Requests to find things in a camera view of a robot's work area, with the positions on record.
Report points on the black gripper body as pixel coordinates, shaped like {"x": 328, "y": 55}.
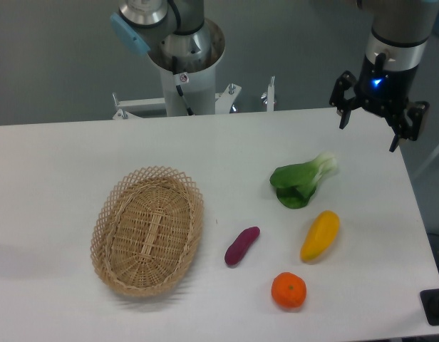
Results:
{"x": 381, "y": 92}

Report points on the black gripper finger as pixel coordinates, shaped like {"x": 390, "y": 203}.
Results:
{"x": 344, "y": 106}
{"x": 407, "y": 123}

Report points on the purple sweet potato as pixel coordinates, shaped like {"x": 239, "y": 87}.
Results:
{"x": 240, "y": 246}

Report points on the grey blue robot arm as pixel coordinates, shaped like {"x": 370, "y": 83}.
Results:
{"x": 398, "y": 38}

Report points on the green bok choy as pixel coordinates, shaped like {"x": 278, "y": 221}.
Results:
{"x": 295, "y": 184}

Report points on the yellow mango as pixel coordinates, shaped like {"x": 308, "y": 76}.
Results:
{"x": 320, "y": 236}

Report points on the black device at table edge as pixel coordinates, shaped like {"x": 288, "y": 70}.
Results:
{"x": 430, "y": 302}

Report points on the orange tangerine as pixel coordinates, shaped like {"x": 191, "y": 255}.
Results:
{"x": 288, "y": 290}

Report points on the woven wicker basket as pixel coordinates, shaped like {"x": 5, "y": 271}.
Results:
{"x": 147, "y": 232}

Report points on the white frame right edge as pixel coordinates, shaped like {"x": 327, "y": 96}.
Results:
{"x": 428, "y": 163}

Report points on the white metal base frame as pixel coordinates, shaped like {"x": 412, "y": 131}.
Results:
{"x": 224, "y": 103}

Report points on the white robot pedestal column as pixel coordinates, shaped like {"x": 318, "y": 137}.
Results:
{"x": 187, "y": 66}

